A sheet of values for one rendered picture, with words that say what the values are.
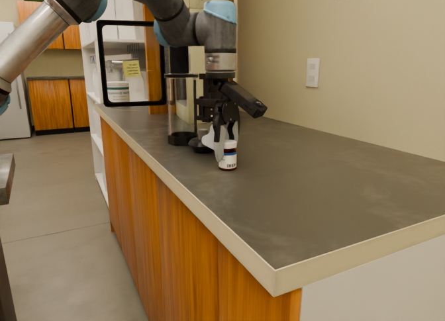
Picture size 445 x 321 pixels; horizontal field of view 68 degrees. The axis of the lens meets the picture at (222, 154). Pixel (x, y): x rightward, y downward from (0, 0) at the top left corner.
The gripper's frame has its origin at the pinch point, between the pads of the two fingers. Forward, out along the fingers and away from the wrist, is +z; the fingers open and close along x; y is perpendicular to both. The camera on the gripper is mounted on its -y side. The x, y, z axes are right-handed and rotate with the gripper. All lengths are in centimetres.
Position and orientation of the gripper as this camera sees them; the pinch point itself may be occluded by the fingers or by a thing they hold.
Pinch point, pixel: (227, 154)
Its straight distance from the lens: 82.9
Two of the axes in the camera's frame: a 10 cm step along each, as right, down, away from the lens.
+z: 0.0, 9.6, 2.6
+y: -8.3, -1.5, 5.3
